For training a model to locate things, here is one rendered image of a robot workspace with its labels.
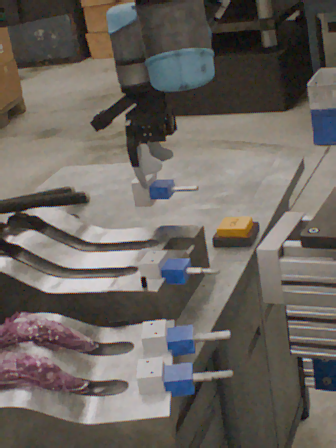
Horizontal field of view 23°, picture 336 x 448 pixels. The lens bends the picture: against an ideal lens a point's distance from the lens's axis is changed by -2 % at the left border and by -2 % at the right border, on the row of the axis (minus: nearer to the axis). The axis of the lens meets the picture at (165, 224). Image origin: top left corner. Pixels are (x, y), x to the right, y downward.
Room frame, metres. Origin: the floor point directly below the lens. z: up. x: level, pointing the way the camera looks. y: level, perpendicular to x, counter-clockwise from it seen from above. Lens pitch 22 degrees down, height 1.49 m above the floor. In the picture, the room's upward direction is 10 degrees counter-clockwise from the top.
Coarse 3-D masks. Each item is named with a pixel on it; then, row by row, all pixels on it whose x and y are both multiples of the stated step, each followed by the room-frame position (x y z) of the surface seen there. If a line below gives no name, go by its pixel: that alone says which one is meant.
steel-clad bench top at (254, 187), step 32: (192, 160) 2.09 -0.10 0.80; (224, 160) 2.05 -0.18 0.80; (256, 160) 2.00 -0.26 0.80; (288, 160) 1.96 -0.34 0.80; (32, 192) 2.07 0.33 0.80; (96, 192) 1.98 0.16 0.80; (128, 192) 1.94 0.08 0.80; (192, 192) 1.85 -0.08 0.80; (224, 192) 1.82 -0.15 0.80; (256, 192) 1.78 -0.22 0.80; (96, 224) 1.76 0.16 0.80; (128, 224) 1.73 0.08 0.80; (160, 224) 1.69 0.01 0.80; (192, 224) 1.66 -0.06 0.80; (224, 256) 1.47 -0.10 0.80; (224, 288) 1.33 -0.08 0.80; (192, 320) 1.24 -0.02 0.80
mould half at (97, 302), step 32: (64, 224) 1.50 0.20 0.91; (0, 256) 1.36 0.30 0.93; (64, 256) 1.40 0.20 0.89; (96, 256) 1.39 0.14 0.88; (128, 256) 1.36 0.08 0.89; (192, 256) 1.36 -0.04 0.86; (0, 288) 1.31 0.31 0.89; (32, 288) 1.29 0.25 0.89; (64, 288) 1.28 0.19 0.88; (96, 288) 1.25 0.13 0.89; (128, 288) 1.22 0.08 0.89; (160, 288) 1.21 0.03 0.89; (192, 288) 1.33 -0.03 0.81; (0, 320) 1.32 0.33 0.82; (96, 320) 1.24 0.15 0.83; (128, 320) 1.22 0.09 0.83
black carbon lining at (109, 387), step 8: (104, 344) 1.11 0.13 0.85; (112, 344) 1.11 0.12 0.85; (120, 344) 1.11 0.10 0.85; (128, 344) 1.10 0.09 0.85; (80, 352) 1.08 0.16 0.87; (88, 352) 1.09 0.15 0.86; (96, 352) 1.10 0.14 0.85; (104, 352) 1.10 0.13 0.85; (112, 352) 1.09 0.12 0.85; (120, 352) 1.09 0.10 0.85; (88, 384) 1.00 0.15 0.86; (96, 384) 1.00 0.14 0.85; (104, 384) 1.00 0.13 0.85; (112, 384) 1.00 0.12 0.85; (120, 384) 1.00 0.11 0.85; (128, 384) 0.99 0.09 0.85; (88, 392) 0.99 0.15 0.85; (96, 392) 0.99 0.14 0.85; (104, 392) 0.99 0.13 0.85; (112, 392) 0.98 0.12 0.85; (120, 392) 0.97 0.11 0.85
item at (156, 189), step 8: (152, 176) 1.59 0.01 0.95; (136, 184) 1.56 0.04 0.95; (152, 184) 1.57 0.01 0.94; (160, 184) 1.56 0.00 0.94; (168, 184) 1.55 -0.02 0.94; (136, 192) 1.57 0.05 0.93; (144, 192) 1.56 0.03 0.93; (152, 192) 1.56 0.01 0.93; (160, 192) 1.55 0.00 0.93; (168, 192) 1.54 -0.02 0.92; (136, 200) 1.57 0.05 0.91; (144, 200) 1.56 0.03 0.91; (152, 200) 1.56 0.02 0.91
